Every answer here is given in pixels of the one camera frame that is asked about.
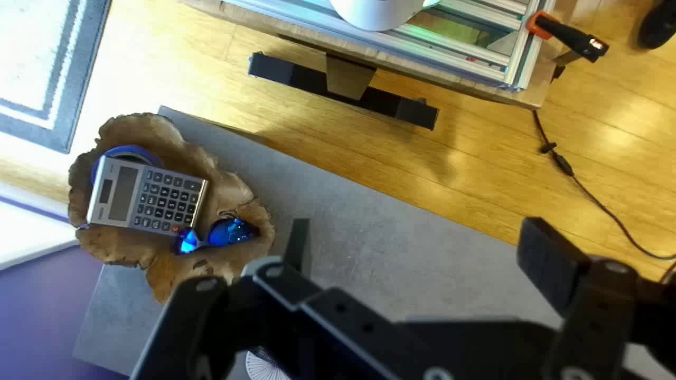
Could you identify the black orange clamp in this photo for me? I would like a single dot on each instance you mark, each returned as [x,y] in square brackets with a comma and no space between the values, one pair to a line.
[579,45]

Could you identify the black cart foot bar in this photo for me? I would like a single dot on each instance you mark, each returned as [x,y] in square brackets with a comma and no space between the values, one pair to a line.
[343,81]

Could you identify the blue tape roll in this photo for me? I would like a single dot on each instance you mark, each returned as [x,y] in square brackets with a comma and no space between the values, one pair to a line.
[127,152]

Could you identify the blue mirrored sunglasses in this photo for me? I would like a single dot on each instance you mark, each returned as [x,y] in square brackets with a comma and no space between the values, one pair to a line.
[225,232]

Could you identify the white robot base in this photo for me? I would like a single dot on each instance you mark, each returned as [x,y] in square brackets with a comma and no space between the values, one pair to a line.
[378,16]

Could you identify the live-edge wooden plate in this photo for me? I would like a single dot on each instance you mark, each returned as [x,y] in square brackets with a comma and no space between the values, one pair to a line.
[226,197]

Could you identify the grey bordered rug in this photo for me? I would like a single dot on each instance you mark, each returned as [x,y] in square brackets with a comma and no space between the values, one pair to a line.
[47,56]

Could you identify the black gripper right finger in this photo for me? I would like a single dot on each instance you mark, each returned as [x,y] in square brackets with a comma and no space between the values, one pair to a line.
[605,307]

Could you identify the aluminium frame robot cart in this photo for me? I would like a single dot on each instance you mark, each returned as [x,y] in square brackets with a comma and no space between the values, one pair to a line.
[479,47]

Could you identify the grey concrete cabinet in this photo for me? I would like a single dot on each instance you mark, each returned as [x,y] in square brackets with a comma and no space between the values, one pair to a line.
[357,286]

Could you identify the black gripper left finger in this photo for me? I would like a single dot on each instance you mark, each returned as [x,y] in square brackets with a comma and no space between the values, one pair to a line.
[179,344]

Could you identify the silver grey calculator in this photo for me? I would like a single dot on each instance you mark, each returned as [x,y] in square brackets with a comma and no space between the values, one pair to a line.
[149,199]

